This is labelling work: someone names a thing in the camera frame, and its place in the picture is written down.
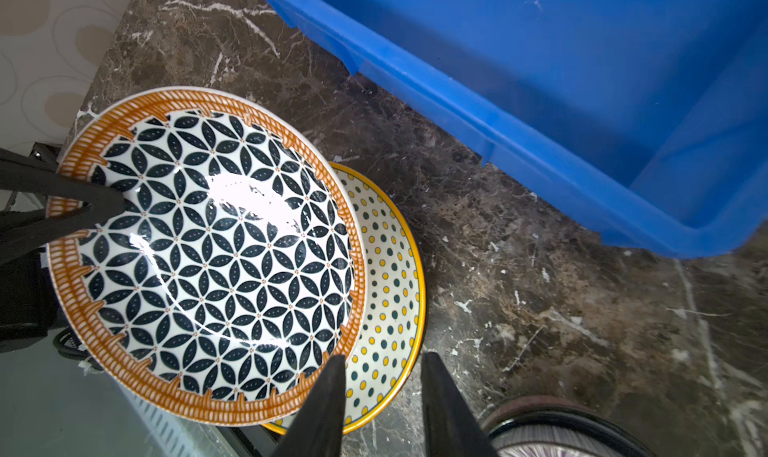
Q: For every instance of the blue plastic bin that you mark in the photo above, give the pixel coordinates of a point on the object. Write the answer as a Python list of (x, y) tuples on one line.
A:
[(642, 120)]

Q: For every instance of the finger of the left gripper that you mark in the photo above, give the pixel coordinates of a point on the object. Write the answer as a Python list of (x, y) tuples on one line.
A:
[(94, 203), (23, 232)]

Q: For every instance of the dotted yellow rim plate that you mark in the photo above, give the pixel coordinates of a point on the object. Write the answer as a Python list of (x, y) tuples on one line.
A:
[(390, 301)]

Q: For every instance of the purple striped small bowl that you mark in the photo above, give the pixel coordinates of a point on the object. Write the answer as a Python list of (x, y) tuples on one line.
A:
[(551, 426)]

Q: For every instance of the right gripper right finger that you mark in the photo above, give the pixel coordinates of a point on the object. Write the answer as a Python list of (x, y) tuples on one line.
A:
[(450, 428)]

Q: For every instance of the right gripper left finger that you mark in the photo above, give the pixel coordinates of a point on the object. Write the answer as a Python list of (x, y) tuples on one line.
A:
[(317, 429)]

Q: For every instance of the flower pattern orange rim plate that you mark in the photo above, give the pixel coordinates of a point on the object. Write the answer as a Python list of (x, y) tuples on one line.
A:
[(181, 157)]

